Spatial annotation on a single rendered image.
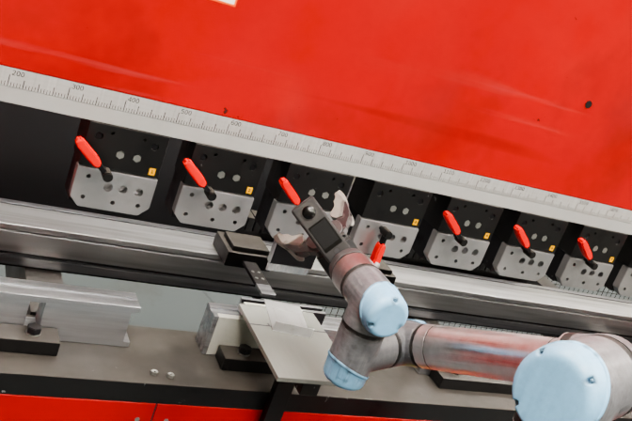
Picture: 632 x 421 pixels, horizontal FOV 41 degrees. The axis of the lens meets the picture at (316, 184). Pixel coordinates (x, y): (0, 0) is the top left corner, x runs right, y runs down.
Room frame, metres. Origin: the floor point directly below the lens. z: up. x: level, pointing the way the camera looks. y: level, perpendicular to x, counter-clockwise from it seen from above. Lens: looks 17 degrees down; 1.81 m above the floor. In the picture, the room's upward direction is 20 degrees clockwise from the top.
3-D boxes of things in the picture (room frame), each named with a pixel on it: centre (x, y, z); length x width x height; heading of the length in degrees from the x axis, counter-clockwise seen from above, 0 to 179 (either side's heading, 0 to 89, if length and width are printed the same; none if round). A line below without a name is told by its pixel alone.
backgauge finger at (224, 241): (1.85, 0.07, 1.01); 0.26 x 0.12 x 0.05; 28
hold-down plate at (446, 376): (1.94, -0.57, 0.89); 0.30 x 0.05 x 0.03; 118
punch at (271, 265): (1.70, -0.01, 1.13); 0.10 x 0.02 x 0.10; 118
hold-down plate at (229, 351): (1.67, -0.07, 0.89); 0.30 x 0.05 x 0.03; 118
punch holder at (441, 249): (1.88, -0.34, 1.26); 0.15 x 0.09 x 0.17; 118
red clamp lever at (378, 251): (1.72, -0.17, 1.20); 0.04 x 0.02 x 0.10; 28
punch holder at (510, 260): (1.97, -0.51, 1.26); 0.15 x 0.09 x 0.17; 118
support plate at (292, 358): (1.57, -0.08, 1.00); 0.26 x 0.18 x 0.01; 28
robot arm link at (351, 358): (1.28, -0.16, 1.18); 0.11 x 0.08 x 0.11; 139
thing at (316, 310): (1.72, -0.03, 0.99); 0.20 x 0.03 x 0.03; 118
